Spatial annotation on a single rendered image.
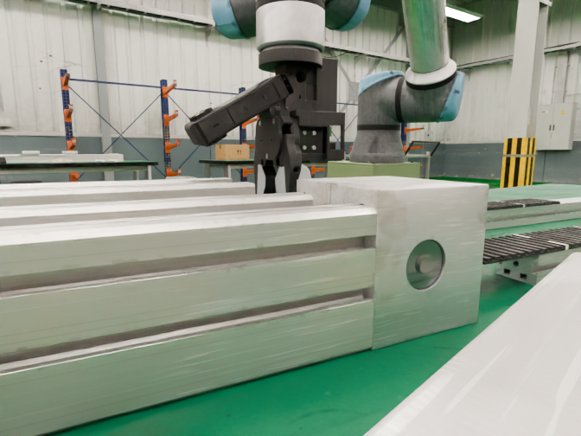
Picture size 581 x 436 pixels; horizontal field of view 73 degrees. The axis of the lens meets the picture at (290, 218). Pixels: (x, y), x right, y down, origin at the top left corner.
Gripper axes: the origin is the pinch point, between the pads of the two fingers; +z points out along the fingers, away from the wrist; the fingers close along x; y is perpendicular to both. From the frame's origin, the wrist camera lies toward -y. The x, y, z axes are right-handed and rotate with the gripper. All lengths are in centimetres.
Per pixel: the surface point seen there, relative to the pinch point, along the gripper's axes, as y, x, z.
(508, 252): 11.8, -21.0, -1.4
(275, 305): -10.0, -23.0, -1.4
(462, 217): 2.4, -24.0, -5.4
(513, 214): 39.8, -2.1, 0.2
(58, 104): -73, 745, -89
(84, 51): -27, 755, -180
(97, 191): -18.2, -4.9, -6.3
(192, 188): -10.3, -5.0, -6.2
